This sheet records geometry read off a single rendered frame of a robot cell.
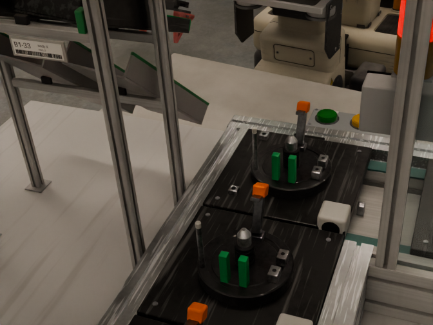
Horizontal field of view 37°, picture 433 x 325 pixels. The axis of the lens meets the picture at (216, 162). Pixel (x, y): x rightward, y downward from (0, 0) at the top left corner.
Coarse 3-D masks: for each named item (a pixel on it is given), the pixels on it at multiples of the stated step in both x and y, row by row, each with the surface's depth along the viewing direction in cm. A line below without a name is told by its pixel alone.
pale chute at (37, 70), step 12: (0, 36) 111; (0, 48) 112; (12, 60) 107; (24, 60) 117; (36, 60) 120; (48, 60) 105; (36, 72) 114; (48, 72) 107; (60, 72) 108; (72, 72) 110; (72, 84) 113; (84, 84) 114; (96, 84) 117; (132, 108) 128
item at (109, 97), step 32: (96, 0) 79; (160, 0) 96; (96, 32) 82; (160, 32) 99; (0, 64) 116; (96, 64) 85; (160, 64) 103; (160, 96) 106; (32, 160) 127; (128, 160) 95; (128, 192) 97; (128, 224) 101
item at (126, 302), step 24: (216, 144) 123; (216, 168) 117; (192, 192) 111; (168, 216) 107; (192, 216) 106; (168, 240) 103; (144, 264) 98; (336, 264) 95; (360, 264) 95; (120, 288) 94; (144, 288) 94; (336, 288) 92; (360, 288) 91; (120, 312) 91; (336, 312) 89; (360, 312) 95
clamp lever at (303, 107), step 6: (300, 102) 112; (306, 102) 112; (300, 108) 112; (306, 108) 112; (300, 114) 111; (306, 114) 113; (300, 120) 113; (300, 126) 113; (300, 132) 113; (300, 138) 114
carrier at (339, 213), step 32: (256, 128) 106; (256, 160) 109; (288, 160) 105; (320, 160) 109; (352, 160) 115; (224, 192) 109; (288, 192) 106; (320, 192) 108; (352, 192) 107; (320, 224) 101
